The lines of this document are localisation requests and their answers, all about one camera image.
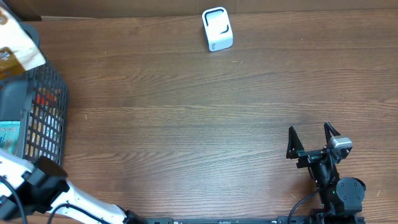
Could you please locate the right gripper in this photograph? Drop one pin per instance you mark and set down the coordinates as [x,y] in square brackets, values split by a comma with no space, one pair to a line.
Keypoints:
[311,155]

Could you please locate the orange pasta package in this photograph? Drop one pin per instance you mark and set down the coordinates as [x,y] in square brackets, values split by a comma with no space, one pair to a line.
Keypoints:
[45,125]

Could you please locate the teal toilet tissue pack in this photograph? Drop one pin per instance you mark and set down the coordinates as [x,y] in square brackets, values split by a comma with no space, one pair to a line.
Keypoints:
[9,136]

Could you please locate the white brown bread bag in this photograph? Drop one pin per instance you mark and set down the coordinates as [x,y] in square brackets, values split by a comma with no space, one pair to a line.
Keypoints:
[18,51]

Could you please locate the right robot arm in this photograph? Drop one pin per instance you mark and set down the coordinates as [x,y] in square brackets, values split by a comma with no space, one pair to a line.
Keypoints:
[341,198]

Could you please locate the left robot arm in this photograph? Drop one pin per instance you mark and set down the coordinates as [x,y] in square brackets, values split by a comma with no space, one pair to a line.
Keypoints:
[43,187]

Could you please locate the white barcode scanner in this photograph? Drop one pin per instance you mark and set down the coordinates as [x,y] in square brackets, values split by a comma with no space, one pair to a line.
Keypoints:
[217,28]

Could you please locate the grey plastic shopping basket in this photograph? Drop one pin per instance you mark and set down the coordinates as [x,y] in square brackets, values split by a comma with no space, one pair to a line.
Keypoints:
[18,93]

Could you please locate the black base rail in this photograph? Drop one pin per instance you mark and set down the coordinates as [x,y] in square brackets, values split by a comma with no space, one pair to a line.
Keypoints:
[278,220]

